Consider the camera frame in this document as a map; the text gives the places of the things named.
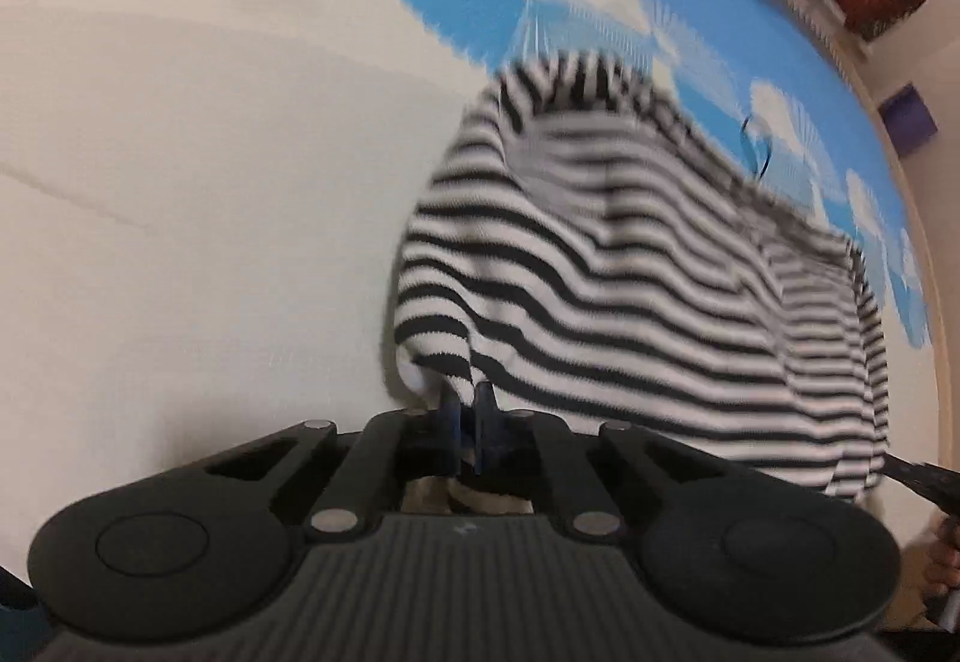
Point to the black white striped garment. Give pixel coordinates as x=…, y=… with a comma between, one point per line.
x=584, y=250

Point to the purple box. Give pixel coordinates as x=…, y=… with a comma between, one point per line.
x=908, y=121

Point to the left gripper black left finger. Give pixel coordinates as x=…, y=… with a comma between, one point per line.
x=395, y=446

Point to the person's right hand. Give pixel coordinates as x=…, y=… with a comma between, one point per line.
x=942, y=574

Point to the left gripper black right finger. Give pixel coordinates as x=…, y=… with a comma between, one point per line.
x=523, y=445

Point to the blue white patterned bedsheet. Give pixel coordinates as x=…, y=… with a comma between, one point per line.
x=201, y=201

